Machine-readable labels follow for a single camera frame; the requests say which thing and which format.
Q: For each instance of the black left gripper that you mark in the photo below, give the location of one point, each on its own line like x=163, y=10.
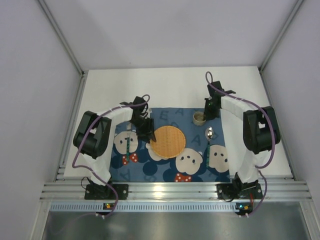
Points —
x=146, y=131

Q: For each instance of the aluminium mounting rail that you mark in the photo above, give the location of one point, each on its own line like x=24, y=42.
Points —
x=278, y=190

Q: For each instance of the blue cartoon placemat cloth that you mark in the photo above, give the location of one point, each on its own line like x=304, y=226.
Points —
x=189, y=166

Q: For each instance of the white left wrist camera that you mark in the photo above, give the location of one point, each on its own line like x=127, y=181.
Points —
x=147, y=113

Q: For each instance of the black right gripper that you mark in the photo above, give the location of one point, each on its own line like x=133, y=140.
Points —
x=210, y=113

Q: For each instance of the green handled spoon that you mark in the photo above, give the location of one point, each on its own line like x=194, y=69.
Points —
x=209, y=133

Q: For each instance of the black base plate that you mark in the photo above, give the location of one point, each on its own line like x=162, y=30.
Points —
x=228, y=192
x=98, y=192

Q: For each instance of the green handled fork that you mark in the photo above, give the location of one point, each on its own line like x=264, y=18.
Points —
x=128, y=140

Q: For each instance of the small ceramic cup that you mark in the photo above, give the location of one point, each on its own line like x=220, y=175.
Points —
x=198, y=118

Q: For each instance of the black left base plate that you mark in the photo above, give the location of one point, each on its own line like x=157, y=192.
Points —
x=98, y=192

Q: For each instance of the slotted cable duct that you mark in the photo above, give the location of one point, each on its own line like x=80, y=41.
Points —
x=104, y=207

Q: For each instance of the round woven bamboo plate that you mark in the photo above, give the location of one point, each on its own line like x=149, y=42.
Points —
x=169, y=142

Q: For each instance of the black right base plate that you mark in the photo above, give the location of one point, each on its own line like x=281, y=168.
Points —
x=228, y=192

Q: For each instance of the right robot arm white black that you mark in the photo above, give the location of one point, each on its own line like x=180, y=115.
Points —
x=260, y=134

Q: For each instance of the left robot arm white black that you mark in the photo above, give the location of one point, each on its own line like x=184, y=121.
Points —
x=94, y=137

